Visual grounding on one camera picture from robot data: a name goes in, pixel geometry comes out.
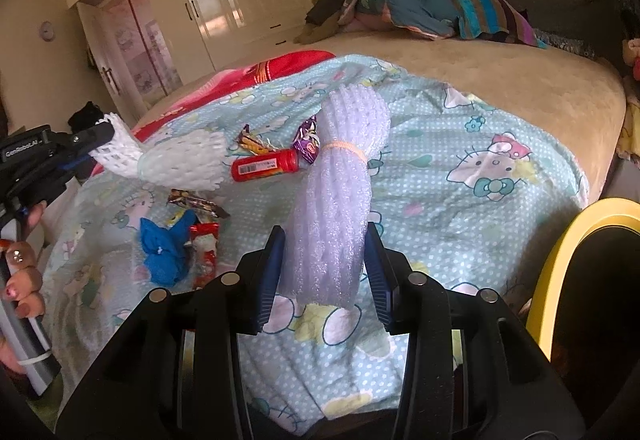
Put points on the white foam net bundle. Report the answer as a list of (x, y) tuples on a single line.
[(335, 220)]

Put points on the red white snack wrapper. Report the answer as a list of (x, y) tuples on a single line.
[(205, 250)]

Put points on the yellow rimmed trash bin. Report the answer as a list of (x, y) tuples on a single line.
[(555, 270)]

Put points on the clothing pile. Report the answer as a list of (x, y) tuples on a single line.
[(632, 64)]

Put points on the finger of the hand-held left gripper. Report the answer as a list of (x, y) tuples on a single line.
[(95, 135)]

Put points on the red blanket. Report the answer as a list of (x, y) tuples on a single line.
[(210, 89)]

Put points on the dark brown candy wrapper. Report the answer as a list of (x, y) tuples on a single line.
[(197, 204)]

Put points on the pink cartoon sliding door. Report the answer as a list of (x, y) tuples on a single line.
[(135, 44)]

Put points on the person's left hand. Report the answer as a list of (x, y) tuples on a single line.
[(22, 280)]

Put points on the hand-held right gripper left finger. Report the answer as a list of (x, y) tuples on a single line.
[(267, 280)]

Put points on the blue cartoon cat quilt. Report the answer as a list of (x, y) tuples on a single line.
[(450, 220)]

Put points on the brown clothing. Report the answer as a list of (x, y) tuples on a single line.
[(320, 27)]

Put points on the dark patterned cloth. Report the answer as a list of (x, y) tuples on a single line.
[(565, 44)]

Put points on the white foam fruit net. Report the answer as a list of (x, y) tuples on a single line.
[(175, 159)]

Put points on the round wall fixture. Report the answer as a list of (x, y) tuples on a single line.
[(46, 30)]

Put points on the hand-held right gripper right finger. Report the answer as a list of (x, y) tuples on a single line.
[(378, 280)]

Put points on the striped blanket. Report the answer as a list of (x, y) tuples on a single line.
[(480, 9)]

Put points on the red cylindrical tube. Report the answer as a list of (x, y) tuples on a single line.
[(265, 164)]

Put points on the beige elastic band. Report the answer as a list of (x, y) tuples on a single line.
[(345, 149)]

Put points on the orange purple snack wrapper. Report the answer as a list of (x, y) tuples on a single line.
[(252, 142)]

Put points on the white door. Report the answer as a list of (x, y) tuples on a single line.
[(95, 54)]

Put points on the dark clothes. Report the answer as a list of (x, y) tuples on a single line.
[(85, 117)]

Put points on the beige bed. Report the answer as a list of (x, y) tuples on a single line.
[(500, 69)]

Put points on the purple candy wrapper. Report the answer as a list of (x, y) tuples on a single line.
[(306, 142)]

